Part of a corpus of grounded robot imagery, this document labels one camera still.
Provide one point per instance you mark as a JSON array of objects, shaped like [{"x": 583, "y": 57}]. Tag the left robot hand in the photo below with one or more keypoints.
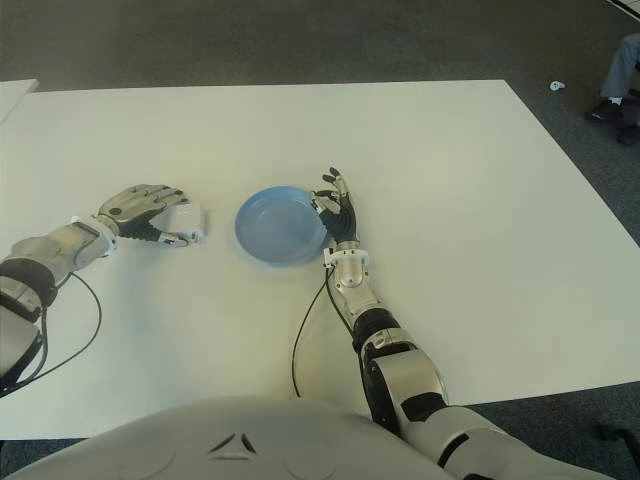
[{"x": 127, "y": 210}]

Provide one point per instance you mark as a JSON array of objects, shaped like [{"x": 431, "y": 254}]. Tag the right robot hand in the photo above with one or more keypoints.
[{"x": 342, "y": 220}]

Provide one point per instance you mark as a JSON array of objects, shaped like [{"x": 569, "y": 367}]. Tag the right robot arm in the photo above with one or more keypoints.
[{"x": 400, "y": 360}]

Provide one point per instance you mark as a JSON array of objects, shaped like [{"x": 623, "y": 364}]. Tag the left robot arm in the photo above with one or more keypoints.
[{"x": 40, "y": 280}]

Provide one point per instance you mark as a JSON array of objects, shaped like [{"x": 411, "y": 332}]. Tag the blue plate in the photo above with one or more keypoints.
[{"x": 280, "y": 225}]

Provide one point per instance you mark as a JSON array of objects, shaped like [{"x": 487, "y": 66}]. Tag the white side table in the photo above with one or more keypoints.
[{"x": 15, "y": 97}]

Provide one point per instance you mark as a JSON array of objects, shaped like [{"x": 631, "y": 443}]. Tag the grey robot torso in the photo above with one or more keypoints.
[{"x": 235, "y": 440}]

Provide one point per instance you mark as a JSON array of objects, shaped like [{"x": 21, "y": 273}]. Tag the small white floor object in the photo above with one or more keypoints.
[{"x": 556, "y": 85}]

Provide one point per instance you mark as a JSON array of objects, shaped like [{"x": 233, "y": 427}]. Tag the black chair base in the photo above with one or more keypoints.
[{"x": 620, "y": 434}]

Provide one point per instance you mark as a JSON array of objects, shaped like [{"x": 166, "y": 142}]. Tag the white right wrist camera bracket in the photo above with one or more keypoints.
[{"x": 347, "y": 255}]

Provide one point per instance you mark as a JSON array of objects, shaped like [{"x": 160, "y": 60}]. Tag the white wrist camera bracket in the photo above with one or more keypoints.
[
  {"x": 97, "y": 232},
  {"x": 347, "y": 255}
]

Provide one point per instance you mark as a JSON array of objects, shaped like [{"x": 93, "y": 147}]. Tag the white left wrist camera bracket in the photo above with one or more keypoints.
[{"x": 97, "y": 232}]

